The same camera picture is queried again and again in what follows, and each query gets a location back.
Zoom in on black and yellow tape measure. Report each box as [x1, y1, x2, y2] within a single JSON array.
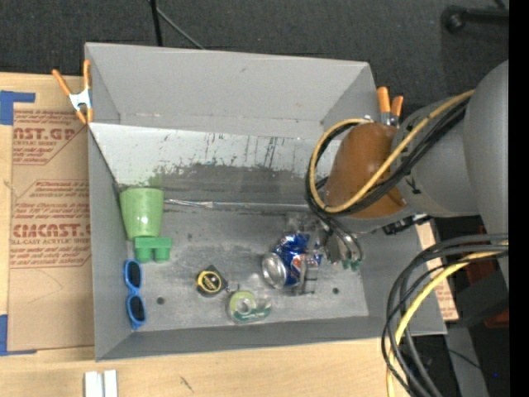
[[195, 264, 229, 298]]

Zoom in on grey metal bin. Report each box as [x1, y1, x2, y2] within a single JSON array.
[[83, 42, 449, 362]]

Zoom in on blue sunglasses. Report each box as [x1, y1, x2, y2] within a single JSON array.
[[123, 259, 148, 331]]

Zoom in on green clear tape dispenser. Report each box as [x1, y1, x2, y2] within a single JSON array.
[[225, 289, 274, 326]]

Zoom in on green plastic cup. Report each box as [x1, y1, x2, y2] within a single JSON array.
[[119, 186, 165, 241]]

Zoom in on crushed blue soda can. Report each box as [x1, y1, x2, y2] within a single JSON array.
[[261, 231, 325, 290]]

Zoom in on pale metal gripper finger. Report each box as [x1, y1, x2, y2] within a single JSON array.
[[298, 258, 320, 296], [286, 216, 312, 240]]

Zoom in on green toy building block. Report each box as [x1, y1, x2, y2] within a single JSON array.
[[134, 236, 173, 264]]

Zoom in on brown cardboard board red print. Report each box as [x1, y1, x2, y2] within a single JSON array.
[[0, 71, 460, 356]]

